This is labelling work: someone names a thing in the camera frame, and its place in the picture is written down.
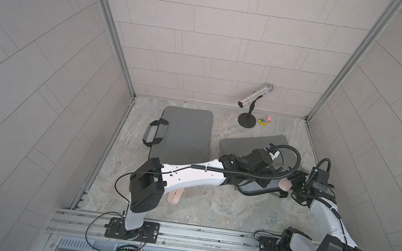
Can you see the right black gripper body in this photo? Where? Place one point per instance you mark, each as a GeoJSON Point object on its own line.
{"type": "Point", "coordinates": [299, 185]}

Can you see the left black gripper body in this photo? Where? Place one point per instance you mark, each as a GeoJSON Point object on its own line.
{"type": "Point", "coordinates": [267, 171]}

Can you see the grey laptop bag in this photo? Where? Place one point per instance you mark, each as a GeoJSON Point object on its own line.
{"type": "Point", "coordinates": [181, 136]}
{"type": "Point", "coordinates": [242, 147]}

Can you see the pink computer mouse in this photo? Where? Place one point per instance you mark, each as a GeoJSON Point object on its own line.
{"type": "Point", "coordinates": [175, 196]}
{"type": "Point", "coordinates": [284, 184]}

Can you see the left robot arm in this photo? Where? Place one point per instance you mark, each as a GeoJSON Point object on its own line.
{"type": "Point", "coordinates": [154, 179]}

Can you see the pink yellow toy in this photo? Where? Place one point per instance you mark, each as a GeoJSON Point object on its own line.
{"type": "Point", "coordinates": [265, 121]}

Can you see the black microphone stand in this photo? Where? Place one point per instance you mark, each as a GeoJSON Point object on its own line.
{"type": "Point", "coordinates": [247, 120]}

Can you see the glitter microphone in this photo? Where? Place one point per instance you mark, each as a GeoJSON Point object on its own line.
{"type": "Point", "coordinates": [267, 88]}

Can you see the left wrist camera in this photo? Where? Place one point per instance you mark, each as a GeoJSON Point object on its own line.
{"type": "Point", "coordinates": [274, 151]}

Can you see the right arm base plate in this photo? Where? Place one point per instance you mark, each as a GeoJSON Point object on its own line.
{"type": "Point", "coordinates": [268, 244]}

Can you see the aluminium mounting rail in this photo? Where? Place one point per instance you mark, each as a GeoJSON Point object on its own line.
{"type": "Point", "coordinates": [154, 233]}

